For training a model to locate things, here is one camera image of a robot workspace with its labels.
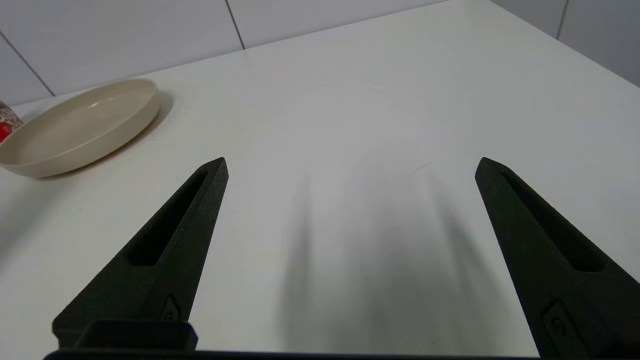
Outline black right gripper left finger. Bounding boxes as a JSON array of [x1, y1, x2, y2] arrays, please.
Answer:
[[52, 157, 230, 351]]

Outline beige round plate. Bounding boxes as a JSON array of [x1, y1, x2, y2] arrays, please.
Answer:
[[0, 78, 162, 180]]

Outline red milk carton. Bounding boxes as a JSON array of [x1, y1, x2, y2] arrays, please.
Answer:
[[0, 100, 25, 145]]

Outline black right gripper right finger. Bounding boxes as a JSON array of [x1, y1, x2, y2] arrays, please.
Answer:
[[474, 156, 640, 360]]

